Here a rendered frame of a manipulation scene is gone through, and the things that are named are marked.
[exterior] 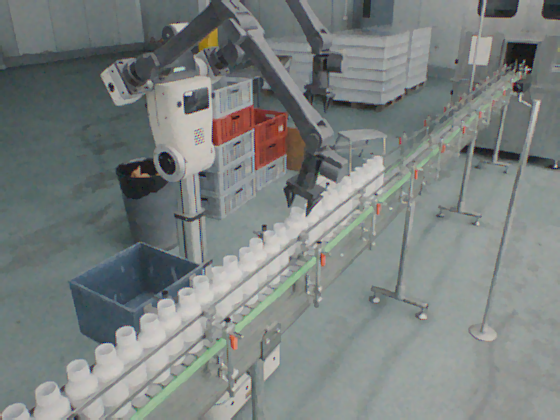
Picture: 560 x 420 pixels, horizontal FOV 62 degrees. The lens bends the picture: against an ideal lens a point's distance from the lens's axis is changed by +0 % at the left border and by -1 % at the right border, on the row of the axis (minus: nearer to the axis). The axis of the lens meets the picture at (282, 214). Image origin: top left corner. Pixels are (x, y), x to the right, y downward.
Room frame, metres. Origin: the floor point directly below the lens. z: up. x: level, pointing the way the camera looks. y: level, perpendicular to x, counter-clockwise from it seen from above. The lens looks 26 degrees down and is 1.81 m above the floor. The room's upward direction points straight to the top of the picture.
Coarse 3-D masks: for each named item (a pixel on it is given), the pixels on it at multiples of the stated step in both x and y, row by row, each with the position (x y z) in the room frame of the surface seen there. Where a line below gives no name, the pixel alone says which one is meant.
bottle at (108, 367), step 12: (108, 348) 0.75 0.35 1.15; (96, 360) 0.72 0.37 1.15; (108, 360) 0.72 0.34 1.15; (120, 360) 0.74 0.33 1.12; (96, 372) 0.71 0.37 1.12; (108, 372) 0.71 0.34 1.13; (120, 372) 0.72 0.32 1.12; (120, 384) 0.71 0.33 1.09; (108, 396) 0.70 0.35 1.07; (120, 396) 0.71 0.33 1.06; (108, 408) 0.70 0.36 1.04
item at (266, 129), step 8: (256, 112) 5.01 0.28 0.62; (264, 112) 4.96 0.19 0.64; (272, 112) 4.91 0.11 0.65; (280, 112) 4.86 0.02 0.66; (256, 120) 5.01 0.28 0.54; (264, 120) 4.96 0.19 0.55; (272, 120) 4.58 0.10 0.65; (280, 120) 4.73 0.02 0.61; (256, 128) 4.33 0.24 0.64; (264, 128) 4.46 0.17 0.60; (272, 128) 4.59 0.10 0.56; (280, 128) 4.72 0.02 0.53; (256, 136) 4.32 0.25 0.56; (264, 136) 4.46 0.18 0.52; (272, 136) 4.59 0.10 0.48; (280, 136) 4.70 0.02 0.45; (256, 144) 4.32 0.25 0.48
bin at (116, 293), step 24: (96, 264) 1.40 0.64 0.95; (120, 264) 1.47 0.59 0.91; (144, 264) 1.55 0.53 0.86; (168, 264) 1.48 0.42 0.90; (192, 264) 1.42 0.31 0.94; (72, 288) 1.30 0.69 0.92; (96, 288) 1.38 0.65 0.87; (120, 288) 1.46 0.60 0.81; (144, 288) 1.55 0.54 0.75; (168, 288) 1.26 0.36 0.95; (192, 288) 1.35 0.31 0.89; (96, 312) 1.24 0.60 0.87; (120, 312) 1.17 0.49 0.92; (144, 312) 1.17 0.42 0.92; (96, 336) 1.25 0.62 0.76
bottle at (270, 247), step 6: (264, 234) 1.23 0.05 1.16; (270, 234) 1.24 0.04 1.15; (264, 240) 1.22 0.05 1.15; (270, 240) 1.21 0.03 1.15; (264, 246) 1.21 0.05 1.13; (270, 246) 1.21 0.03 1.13; (276, 246) 1.21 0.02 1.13; (270, 252) 1.20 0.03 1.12; (276, 252) 1.20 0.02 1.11; (276, 258) 1.20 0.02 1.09; (270, 264) 1.20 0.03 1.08; (276, 264) 1.20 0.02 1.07; (270, 270) 1.20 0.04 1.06; (276, 270) 1.20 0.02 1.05; (270, 276) 1.20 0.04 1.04; (276, 282) 1.20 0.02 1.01
